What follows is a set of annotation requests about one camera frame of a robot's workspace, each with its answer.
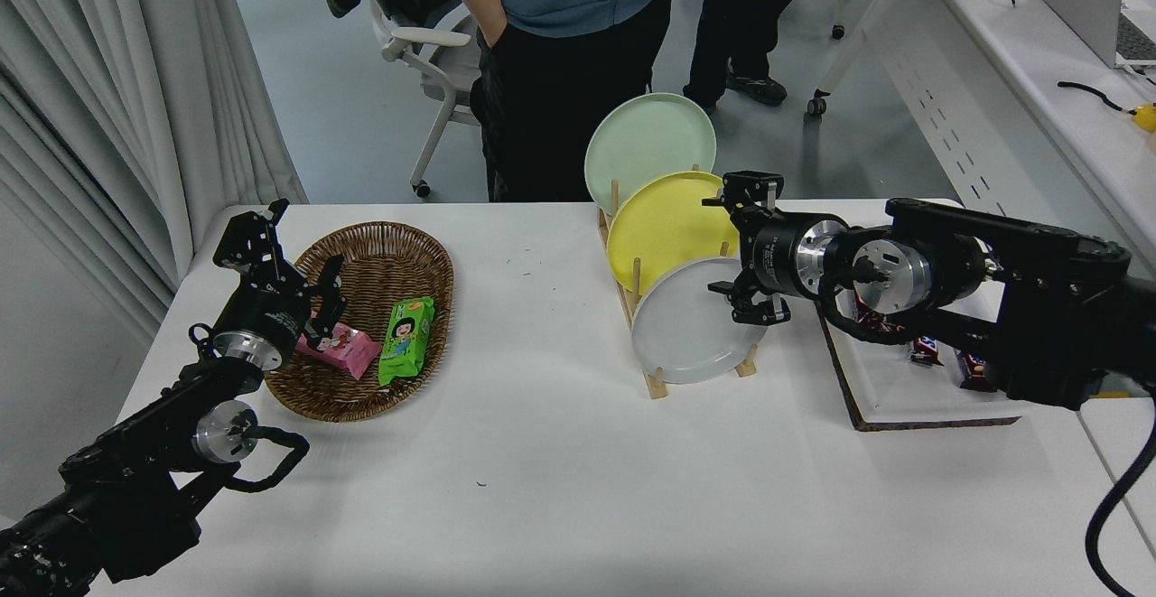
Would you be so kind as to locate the brown wicker basket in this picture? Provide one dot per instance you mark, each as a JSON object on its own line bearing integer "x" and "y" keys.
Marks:
{"x": 384, "y": 263}

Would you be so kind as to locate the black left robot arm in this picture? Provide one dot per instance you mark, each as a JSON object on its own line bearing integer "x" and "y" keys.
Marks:
{"x": 117, "y": 489}

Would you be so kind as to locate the yellow plate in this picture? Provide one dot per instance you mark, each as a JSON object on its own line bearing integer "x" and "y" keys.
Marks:
{"x": 668, "y": 227}

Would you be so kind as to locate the green snack pack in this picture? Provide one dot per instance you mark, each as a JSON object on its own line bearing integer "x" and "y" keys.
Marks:
{"x": 406, "y": 344}

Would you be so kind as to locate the person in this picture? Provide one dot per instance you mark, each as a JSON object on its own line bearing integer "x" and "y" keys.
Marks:
{"x": 569, "y": 82}
{"x": 750, "y": 1}

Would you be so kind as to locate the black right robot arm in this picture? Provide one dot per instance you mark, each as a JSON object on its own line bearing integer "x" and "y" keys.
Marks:
{"x": 1039, "y": 290}

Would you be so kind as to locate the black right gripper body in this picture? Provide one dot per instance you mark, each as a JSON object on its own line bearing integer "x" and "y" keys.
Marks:
{"x": 772, "y": 254}

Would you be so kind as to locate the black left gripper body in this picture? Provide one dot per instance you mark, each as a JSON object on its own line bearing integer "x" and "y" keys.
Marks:
{"x": 265, "y": 314}

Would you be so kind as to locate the pale grey curtain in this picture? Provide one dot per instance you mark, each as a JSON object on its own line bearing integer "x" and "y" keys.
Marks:
{"x": 108, "y": 82}

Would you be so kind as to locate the small yellow object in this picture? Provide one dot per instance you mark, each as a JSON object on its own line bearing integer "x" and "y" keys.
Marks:
{"x": 1145, "y": 116}

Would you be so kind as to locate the person's forearm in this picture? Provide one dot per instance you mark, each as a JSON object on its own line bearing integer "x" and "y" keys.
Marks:
{"x": 479, "y": 5}

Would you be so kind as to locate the white office chair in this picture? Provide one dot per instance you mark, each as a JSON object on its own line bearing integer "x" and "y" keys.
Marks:
{"x": 424, "y": 37}

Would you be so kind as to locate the wooden plate rack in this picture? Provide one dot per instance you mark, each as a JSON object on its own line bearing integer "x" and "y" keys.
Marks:
{"x": 655, "y": 385}

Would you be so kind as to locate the brown snack bar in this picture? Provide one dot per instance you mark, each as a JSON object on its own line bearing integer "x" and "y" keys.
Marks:
{"x": 867, "y": 315}
{"x": 892, "y": 319}
{"x": 977, "y": 373}
{"x": 926, "y": 351}

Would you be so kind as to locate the pink snack pack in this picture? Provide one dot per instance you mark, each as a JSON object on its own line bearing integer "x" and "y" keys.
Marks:
{"x": 354, "y": 355}

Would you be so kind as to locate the white tray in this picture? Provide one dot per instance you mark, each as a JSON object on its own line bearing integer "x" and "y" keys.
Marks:
{"x": 894, "y": 385}

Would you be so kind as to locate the pale green plate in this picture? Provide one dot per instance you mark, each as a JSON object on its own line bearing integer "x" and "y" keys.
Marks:
{"x": 641, "y": 141}

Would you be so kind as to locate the grey plate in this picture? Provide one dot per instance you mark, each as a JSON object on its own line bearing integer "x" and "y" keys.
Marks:
{"x": 686, "y": 335}

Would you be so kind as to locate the white desk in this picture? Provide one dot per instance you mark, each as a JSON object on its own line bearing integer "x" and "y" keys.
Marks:
{"x": 993, "y": 64}

